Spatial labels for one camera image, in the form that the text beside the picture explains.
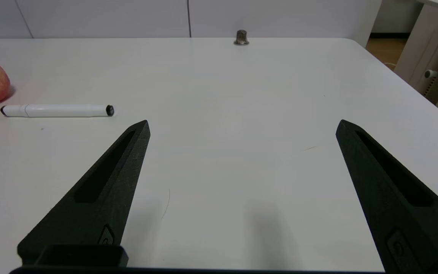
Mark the white marker pen black cap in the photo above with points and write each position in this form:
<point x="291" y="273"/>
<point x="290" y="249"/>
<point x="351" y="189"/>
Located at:
<point x="57" y="110"/>

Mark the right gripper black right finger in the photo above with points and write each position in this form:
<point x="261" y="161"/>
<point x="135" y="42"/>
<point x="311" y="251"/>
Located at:
<point x="405" y="213"/>

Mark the white side desk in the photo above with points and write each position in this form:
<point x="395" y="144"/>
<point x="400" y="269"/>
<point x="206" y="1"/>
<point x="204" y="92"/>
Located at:
<point x="432" y="42"/>

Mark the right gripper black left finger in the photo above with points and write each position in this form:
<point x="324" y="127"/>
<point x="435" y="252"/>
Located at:
<point x="105" y="205"/>

